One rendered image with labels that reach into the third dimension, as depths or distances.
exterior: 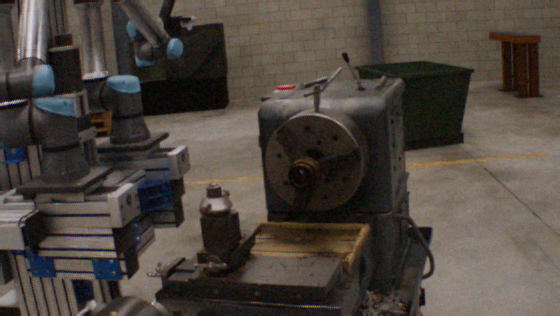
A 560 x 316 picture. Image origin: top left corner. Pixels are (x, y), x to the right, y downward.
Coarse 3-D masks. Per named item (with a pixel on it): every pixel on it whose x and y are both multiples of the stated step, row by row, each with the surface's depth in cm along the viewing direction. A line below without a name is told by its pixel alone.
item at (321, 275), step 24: (192, 264) 153; (264, 264) 150; (288, 264) 149; (336, 264) 146; (192, 288) 146; (216, 288) 144; (240, 288) 141; (264, 288) 139; (288, 288) 137; (312, 288) 136
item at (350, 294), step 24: (168, 288) 151; (336, 288) 143; (168, 312) 141; (192, 312) 141; (216, 312) 144; (240, 312) 141; (264, 312) 139; (288, 312) 138; (312, 312) 136; (336, 312) 134
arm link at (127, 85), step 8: (112, 80) 212; (120, 80) 212; (128, 80) 213; (136, 80) 216; (104, 88) 216; (112, 88) 212; (120, 88) 212; (128, 88) 213; (136, 88) 215; (104, 96) 216; (112, 96) 213; (120, 96) 212; (128, 96) 213; (136, 96) 215; (104, 104) 217; (112, 104) 214; (120, 104) 213; (128, 104) 213; (136, 104) 215; (112, 112) 215; (120, 112) 214; (128, 112) 214; (136, 112) 216
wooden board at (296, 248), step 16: (272, 224) 199; (288, 224) 198; (304, 224) 196; (320, 224) 195; (336, 224) 193; (352, 224) 192; (368, 224) 190; (256, 240) 191; (272, 240) 190; (288, 240) 189; (304, 240) 187; (320, 240) 186; (336, 240) 185; (336, 256) 173; (352, 256) 168
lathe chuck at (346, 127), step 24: (288, 120) 196; (312, 120) 194; (336, 120) 192; (312, 144) 196; (336, 144) 193; (360, 144) 194; (288, 168) 200; (360, 168) 193; (288, 192) 202; (312, 192) 200; (336, 192) 197
